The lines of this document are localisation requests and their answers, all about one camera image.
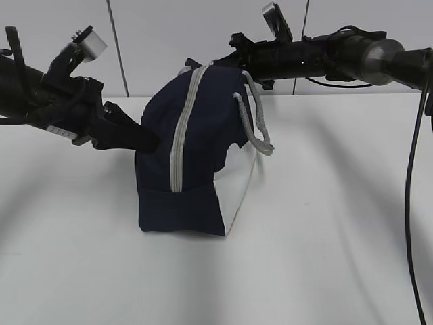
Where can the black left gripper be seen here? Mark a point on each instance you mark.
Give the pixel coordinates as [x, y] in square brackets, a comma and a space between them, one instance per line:
[72, 108]

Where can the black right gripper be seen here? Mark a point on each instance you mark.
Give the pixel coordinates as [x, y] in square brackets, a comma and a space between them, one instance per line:
[266, 61]

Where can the navy blue lunch bag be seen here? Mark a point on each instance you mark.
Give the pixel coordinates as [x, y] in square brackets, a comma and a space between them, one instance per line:
[211, 125]

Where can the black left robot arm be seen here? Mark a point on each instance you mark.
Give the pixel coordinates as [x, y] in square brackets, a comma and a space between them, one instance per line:
[20, 85]

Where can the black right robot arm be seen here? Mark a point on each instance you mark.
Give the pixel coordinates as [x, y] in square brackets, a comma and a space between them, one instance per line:
[349, 54]

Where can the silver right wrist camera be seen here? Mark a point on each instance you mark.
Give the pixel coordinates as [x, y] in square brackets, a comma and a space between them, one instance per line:
[275, 20]

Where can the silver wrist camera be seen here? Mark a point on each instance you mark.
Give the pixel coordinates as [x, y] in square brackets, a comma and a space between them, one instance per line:
[275, 20]
[89, 43]

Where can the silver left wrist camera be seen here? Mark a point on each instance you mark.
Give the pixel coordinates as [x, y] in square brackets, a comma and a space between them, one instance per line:
[89, 43]

